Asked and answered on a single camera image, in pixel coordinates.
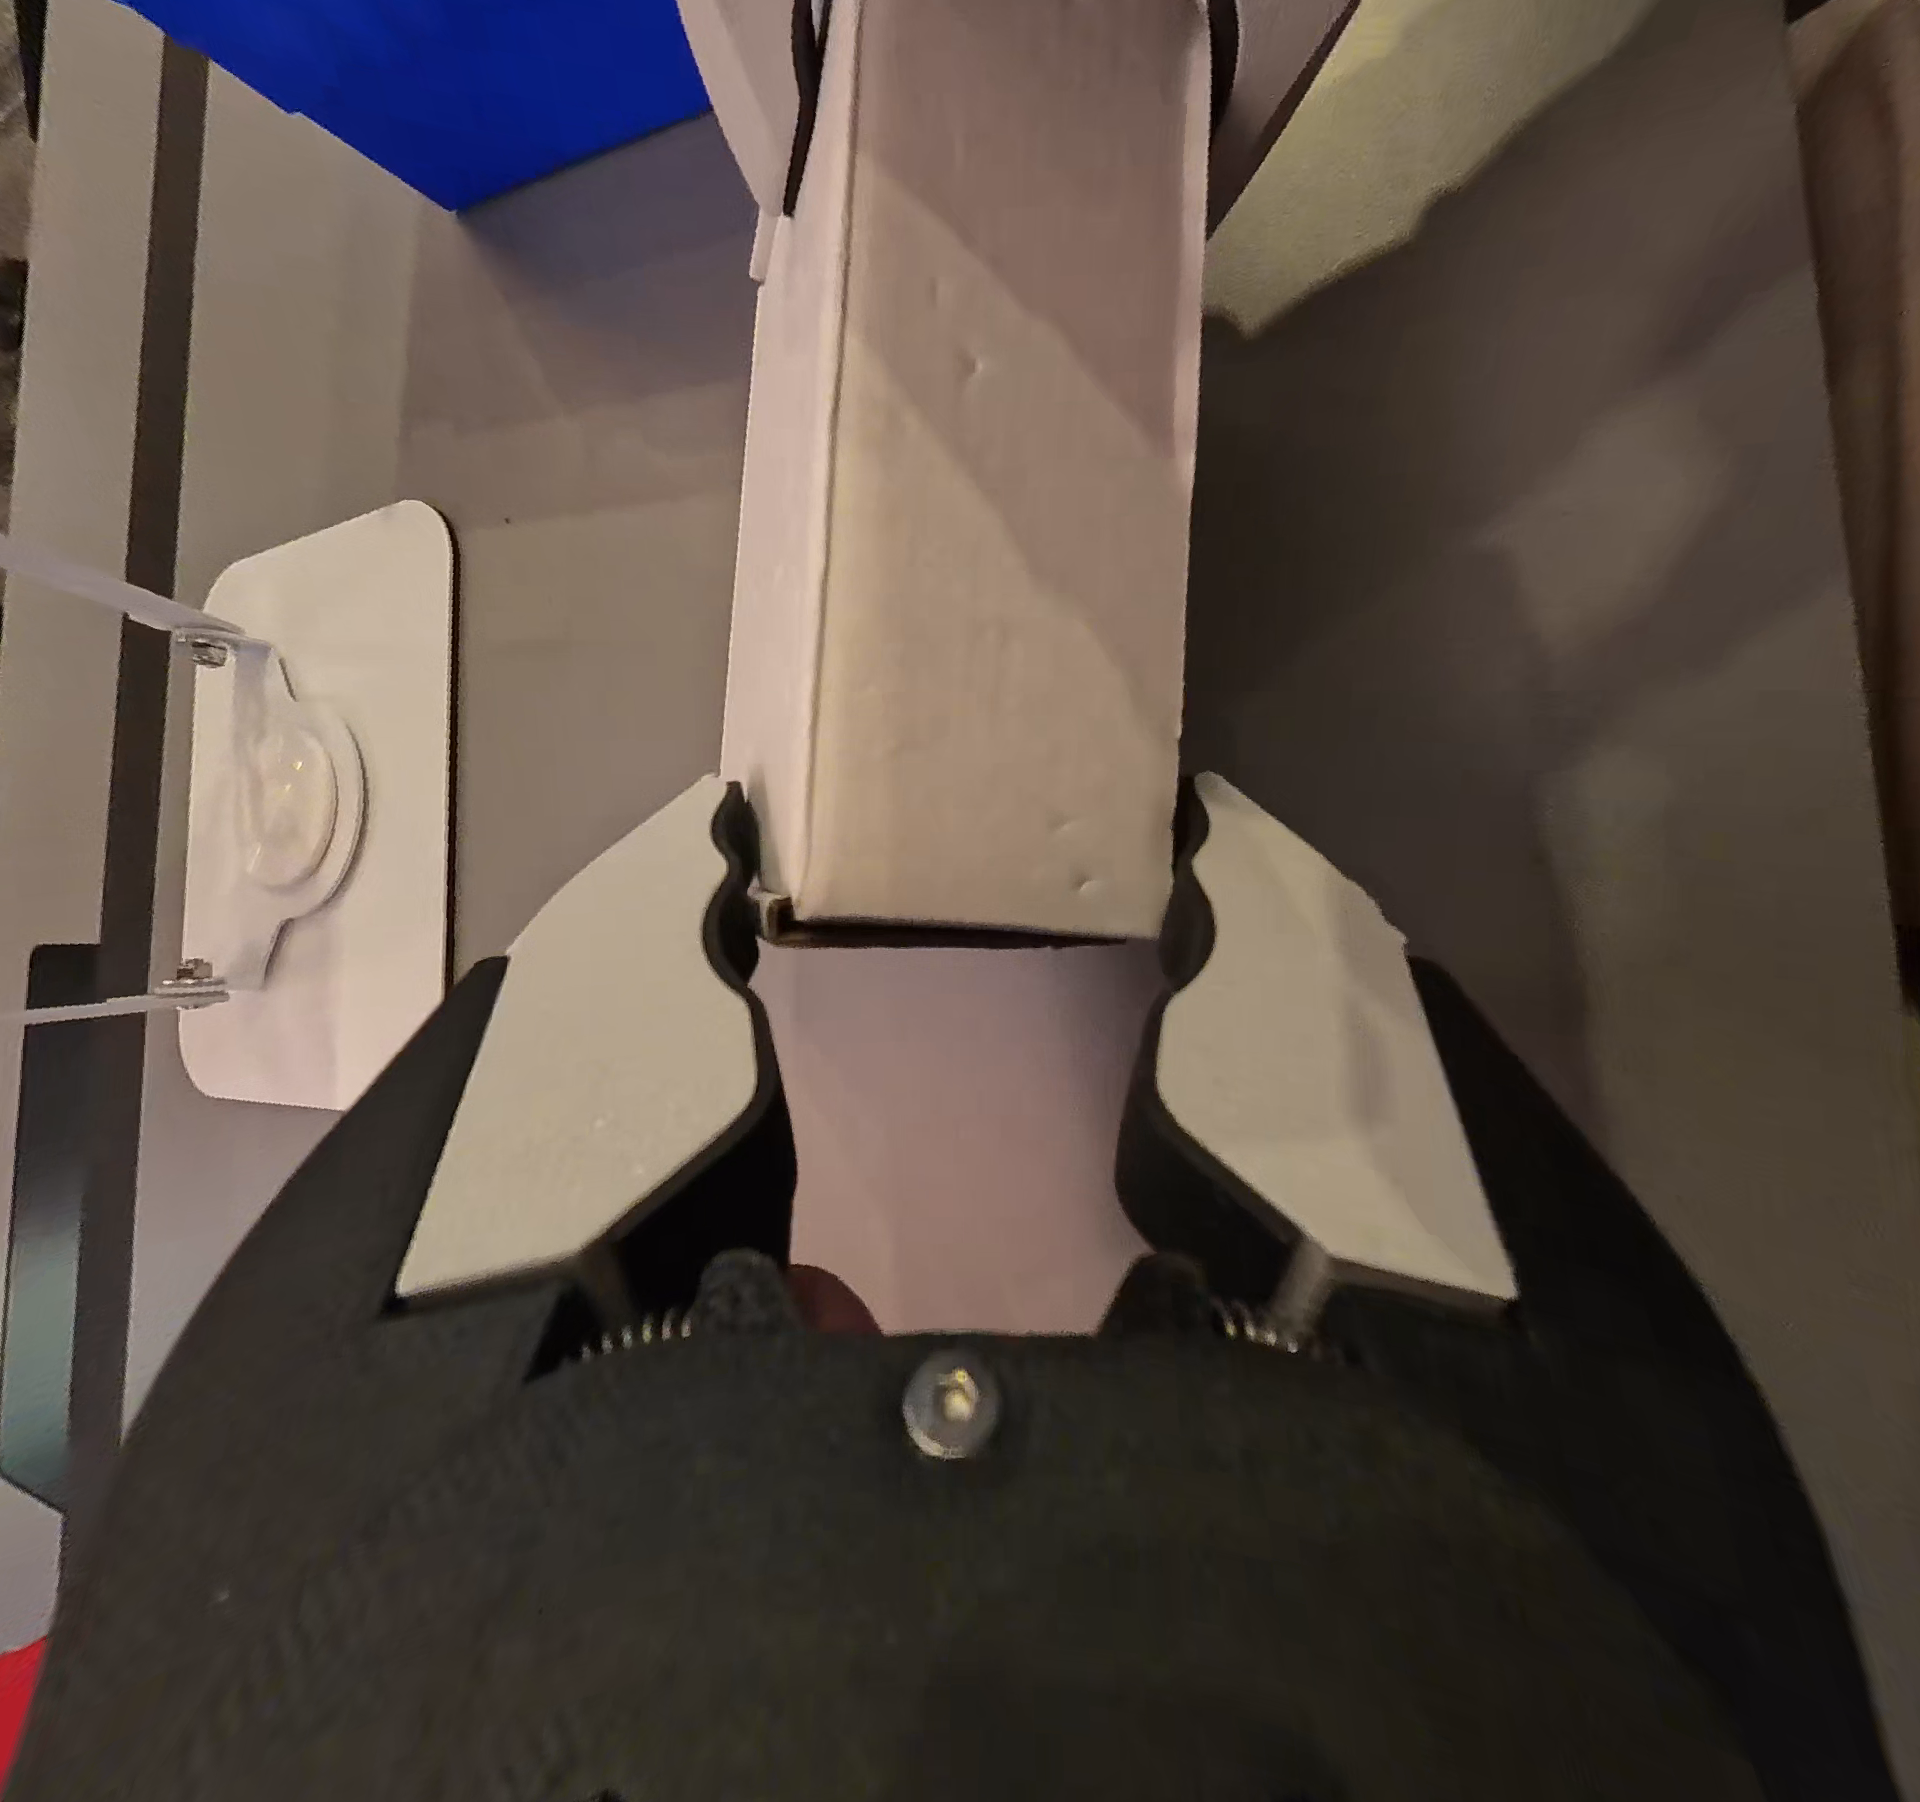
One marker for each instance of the black flat panel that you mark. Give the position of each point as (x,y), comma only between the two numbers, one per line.
(47,1233)

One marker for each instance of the beige cloth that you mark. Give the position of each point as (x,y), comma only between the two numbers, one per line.
(1865,482)

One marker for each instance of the blue plastic bin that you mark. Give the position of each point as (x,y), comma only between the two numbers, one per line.
(390,15)

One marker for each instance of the white cardboard box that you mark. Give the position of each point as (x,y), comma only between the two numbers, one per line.
(990,482)

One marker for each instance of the white rounded plate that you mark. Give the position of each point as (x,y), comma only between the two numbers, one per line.
(395,662)

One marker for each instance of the clear suction cup mount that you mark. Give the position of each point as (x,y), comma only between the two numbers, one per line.
(283,789)

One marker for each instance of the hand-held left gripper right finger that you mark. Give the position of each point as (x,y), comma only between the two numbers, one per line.
(1304,1065)

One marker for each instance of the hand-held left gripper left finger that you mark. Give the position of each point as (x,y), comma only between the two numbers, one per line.
(599,1065)

